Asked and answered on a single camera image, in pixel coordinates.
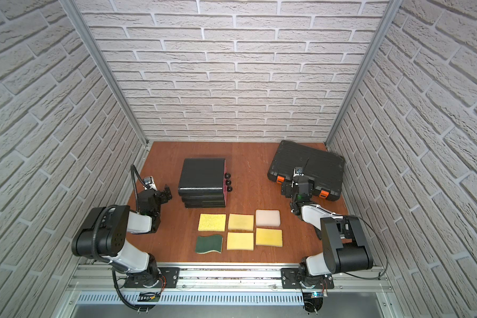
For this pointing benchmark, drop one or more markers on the pink bottom drawer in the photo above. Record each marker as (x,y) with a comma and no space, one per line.
(229,189)

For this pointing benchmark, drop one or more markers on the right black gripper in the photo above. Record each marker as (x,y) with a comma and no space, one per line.
(288,187)

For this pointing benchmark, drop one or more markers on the bright yellow porous sponge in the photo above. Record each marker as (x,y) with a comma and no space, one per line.
(212,222)

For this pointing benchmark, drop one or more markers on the green wavy scouring sponge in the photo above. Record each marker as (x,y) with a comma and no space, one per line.
(209,244)

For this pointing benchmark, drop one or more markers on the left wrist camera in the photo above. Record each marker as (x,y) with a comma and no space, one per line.
(149,183)

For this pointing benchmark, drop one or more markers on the left aluminium corner post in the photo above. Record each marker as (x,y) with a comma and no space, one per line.
(76,17)

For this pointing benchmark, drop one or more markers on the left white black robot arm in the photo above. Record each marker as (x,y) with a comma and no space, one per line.
(102,237)

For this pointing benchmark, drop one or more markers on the black drawer cabinet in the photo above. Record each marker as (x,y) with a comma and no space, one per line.
(202,183)

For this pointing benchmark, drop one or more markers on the aluminium corner post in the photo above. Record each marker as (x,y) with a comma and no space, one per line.
(76,17)
(373,48)

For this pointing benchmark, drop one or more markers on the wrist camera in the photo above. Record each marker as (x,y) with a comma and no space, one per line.
(298,172)
(149,183)

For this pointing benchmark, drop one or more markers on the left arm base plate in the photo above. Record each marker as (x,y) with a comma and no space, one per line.
(167,277)

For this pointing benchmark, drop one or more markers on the black plastic tool case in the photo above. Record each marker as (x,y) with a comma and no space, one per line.
(324,169)

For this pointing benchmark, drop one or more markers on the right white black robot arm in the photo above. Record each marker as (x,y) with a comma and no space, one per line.
(344,244)

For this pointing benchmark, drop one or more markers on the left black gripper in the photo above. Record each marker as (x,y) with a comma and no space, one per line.
(161,195)

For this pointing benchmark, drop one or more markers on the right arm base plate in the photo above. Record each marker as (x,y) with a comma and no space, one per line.
(296,278)

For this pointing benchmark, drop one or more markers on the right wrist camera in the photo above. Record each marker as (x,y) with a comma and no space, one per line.
(298,172)

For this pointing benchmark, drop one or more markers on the right aluminium corner post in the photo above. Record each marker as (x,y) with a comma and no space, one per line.
(373,48)

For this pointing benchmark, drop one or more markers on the beige sponge pad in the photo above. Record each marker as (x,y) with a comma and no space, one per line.
(267,218)

